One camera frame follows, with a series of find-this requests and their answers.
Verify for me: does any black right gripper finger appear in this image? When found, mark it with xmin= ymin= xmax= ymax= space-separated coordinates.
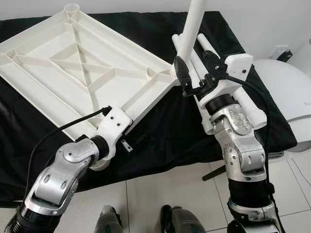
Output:
xmin=203 ymin=49 xmax=225 ymax=73
xmin=174 ymin=56 xmax=192 ymax=95

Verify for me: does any white plastic table leg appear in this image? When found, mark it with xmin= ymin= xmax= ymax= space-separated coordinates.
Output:
xmin=173 ymin=34 xmax=217 ymax=135
xmin=170 ymin=0 xmax=207 ymax=78
xmin=197 ymin=33 xmax=268 ymax=131

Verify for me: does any white plastic table top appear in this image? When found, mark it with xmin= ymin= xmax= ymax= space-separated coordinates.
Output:
xmin=0 ymin=4 xmax=180 ymax=171

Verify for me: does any black padded bed cover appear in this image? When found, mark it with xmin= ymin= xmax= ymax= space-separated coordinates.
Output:
xmin=0 ymin=11 xmax=298 ymax=202

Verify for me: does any grey left robot foot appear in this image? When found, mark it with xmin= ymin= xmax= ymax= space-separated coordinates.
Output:
xmin=95 ymin=205 xmax=123 ymax=233

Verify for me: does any grey robot foot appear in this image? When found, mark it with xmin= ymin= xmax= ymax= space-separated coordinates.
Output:
xmin=95 ymin=205 xmax=123 ymax=233
xmin=159 ymin=205 xmax=207 ymax=233

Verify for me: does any white dome appliance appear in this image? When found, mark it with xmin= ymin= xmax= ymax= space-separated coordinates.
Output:
xmin=253 ymin=59 xmax=311 ymax=153

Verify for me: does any black metal bed leg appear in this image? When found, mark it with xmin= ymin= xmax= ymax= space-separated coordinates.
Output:
xmin=202 ymin=165 xmax=226 ymax=182

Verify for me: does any grey right robot foot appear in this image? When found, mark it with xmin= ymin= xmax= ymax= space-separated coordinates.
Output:
xmin=159 ymin=205 xmax=207 ymax=233

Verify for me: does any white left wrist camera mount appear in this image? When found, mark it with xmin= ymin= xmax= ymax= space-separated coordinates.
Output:
xmin=95 ymin=106 xmax=133 ymax=161

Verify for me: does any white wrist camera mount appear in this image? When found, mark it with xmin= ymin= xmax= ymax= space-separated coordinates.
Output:
xmin=95 ymin=106 xmax=133 ymax=161
xmin=204 ymin=53 xmax=254 ymax=105

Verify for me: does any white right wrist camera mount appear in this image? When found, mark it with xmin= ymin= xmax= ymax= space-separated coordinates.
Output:
xmin=204 ymin=53 xmax=254 ymax=105

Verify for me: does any wall socket black plug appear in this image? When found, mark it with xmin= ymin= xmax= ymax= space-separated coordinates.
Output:
xmin=272 ymin=45 xmax=292 ymax=61

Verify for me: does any white floor cable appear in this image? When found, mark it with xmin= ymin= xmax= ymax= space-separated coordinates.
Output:
xmin=287 ymin=158 xmax=311 ymax=195

